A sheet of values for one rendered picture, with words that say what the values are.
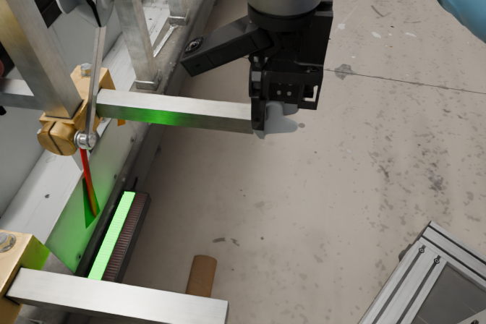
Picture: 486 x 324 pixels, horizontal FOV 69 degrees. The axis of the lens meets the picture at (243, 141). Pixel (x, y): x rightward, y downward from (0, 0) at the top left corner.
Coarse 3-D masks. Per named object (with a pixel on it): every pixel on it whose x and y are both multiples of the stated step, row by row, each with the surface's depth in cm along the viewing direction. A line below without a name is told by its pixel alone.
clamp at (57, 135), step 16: (80, 80) 51; (112, 80) 54; (80, 96) 49; (80, 112) 47; (96, 112) 51; (48, 128) 45; (64, 128) 46; (80, 128) 47; (96, 128) 51; (48, 144) 46; (64, 144) 46
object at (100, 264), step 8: (128, 192) 58; (128, 200) 57; (120, 208) 57; (128, 208) 57; (120, 216) 56; (112, 224) 55; (120, 224) 55; (112, 232) 54; (104, 240) 53; (112, 240) 53; (104, 248) 52; (112, 248) 52; (104, 256) 52; (96, 264) 51; (104, 264) 51; (96, 272) 50
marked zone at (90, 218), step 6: (84, 180) 50; (84, 186) 50; (84, 192) 50; (84, 198) 50; (96, 198) 54; (84, 204) 50; (96, 204) 54; (90, 210) 52; (96, 210) 54; (90, 216) 53; (90, 222) 53
